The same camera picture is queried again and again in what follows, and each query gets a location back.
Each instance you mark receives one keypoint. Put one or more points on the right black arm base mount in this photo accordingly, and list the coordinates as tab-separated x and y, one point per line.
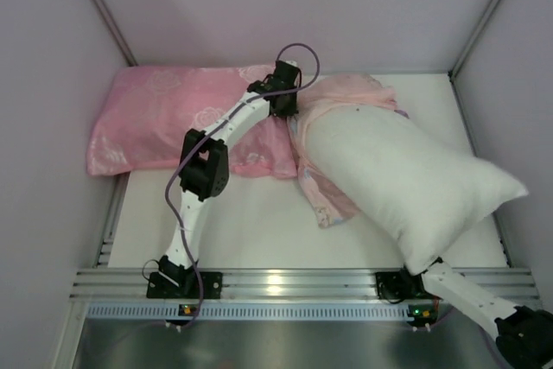
399	286

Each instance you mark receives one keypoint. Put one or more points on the purple princess print pillowcase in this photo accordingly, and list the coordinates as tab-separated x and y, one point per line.
318	127

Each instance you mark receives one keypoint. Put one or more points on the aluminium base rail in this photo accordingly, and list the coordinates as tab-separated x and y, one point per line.
318	284

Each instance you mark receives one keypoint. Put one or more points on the aluminium corner post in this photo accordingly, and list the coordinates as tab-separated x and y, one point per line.
479	29
115	32

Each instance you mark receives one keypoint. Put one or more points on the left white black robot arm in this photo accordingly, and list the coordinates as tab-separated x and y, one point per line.
204	169

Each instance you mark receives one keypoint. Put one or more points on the right aluminium corner post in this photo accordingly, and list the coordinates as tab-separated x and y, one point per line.
479	29

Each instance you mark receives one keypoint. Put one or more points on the pink rose pattern pillow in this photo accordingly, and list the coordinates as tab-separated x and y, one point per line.
149	110

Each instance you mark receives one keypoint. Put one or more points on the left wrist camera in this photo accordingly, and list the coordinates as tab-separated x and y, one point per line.
291	63

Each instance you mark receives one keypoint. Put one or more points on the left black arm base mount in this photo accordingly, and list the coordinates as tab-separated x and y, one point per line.
162	287

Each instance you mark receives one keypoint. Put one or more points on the slotted grey cable duct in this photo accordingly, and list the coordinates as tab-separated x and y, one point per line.
219	311

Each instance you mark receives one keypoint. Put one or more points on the left aluminium corner post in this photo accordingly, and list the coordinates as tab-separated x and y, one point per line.
115	32

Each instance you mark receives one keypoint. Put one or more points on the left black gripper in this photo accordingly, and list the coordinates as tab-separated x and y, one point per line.
284	106

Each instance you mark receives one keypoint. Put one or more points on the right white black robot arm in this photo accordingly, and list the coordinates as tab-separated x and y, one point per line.
522	335

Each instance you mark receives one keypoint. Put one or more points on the white pillow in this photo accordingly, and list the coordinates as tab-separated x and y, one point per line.
422	192

